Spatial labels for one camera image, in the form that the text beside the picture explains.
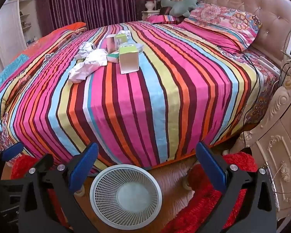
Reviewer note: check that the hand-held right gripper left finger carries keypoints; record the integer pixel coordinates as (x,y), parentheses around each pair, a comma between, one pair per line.
(83,167)

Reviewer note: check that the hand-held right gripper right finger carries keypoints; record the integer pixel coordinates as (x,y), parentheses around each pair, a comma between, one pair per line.
(211,168)

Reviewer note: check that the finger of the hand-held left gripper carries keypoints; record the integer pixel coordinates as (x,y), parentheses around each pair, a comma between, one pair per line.
(13,150)
(44,161)

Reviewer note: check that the white plastic basket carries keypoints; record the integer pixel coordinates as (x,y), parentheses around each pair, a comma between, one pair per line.
(126,194)

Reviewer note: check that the large white paper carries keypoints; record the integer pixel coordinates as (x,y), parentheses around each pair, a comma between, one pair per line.
(81,74)

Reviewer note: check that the pink and green box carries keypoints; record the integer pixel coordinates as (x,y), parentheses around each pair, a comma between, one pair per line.
(112,58)

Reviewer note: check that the large green and white box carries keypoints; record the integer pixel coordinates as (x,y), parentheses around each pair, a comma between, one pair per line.
(128,62)

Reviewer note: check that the tall pink box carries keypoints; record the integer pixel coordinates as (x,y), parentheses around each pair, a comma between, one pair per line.
(110,44)

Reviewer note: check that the teal patterned box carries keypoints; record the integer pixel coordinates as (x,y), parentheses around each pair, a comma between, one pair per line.
(139,49)

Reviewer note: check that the cream bed leg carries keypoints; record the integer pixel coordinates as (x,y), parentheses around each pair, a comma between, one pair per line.
(79,191)

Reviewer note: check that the red shag rug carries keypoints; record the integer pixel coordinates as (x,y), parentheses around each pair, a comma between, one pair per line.
(203,213)

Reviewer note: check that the ornate cream nightstand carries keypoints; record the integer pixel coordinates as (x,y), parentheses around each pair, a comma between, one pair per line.
(281,138)

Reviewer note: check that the striped bedsheet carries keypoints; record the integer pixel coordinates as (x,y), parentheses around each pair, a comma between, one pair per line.
(160,89)

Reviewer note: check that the orange and blue quilt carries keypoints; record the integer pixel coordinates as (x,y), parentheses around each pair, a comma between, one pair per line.
(51,38)

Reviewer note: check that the white power strip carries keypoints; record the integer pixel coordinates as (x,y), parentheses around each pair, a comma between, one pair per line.
(269,64)

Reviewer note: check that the white wardrobe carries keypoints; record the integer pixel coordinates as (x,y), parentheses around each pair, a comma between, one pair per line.
(12,29)

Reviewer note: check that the floral pillow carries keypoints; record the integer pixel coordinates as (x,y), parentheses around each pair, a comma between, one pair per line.
(223,21)

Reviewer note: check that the striped pink pillow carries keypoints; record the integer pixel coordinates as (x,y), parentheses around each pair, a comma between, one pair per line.
(163,19)

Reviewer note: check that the purple curtain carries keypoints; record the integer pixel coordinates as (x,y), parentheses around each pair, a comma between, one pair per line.
(87,2)

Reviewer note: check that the small white nightstand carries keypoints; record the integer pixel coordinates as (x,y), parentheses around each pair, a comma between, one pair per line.
(150,15)

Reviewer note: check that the green plush toy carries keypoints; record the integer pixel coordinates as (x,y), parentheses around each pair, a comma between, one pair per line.
(179,2)

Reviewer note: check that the white vase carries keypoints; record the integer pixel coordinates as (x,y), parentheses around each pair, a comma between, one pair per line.
(150,6)

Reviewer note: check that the beige tufted headboard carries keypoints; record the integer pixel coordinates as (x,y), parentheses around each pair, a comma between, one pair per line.
(257,0)

